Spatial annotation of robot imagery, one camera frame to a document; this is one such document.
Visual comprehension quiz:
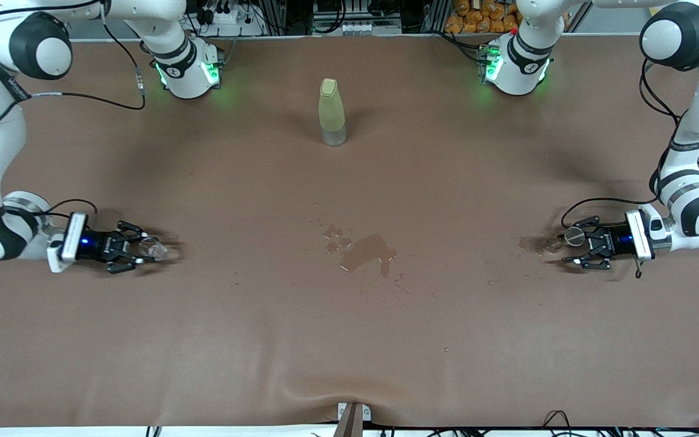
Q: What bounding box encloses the clear glass measuring beaker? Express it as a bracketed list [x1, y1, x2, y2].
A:
[140, 235, 171, 263]

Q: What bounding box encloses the spilled brown liquid puddle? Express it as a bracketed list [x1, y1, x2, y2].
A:
[323, 232, 399, 279]

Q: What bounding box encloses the yellow-green frosted bottle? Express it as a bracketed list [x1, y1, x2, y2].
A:
[318, 78, 348, 147]

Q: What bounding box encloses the orange snack packets pile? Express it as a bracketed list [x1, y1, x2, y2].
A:
[445, 0, 523, 34]

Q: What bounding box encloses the white power strip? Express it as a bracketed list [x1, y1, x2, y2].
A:
[198, 5, 265, 37]

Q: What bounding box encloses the brown table cover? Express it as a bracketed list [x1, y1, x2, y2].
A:
[0, 33, 699, 429]

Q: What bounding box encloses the control unit with white connectors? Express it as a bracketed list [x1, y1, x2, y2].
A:
[312, 0, 403, 36]

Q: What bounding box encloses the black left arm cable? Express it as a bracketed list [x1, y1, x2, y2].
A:
[561, 58, 699, 280]

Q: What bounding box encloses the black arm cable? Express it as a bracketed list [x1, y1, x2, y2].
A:
[0, 0, 147, 219]
[561, 58, 699, 280]

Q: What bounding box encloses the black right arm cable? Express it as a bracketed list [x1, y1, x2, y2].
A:
[0, 0, 147, 219]

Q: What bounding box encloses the grey bracket with brown post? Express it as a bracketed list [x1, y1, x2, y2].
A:
[334, 402, 373, 437]

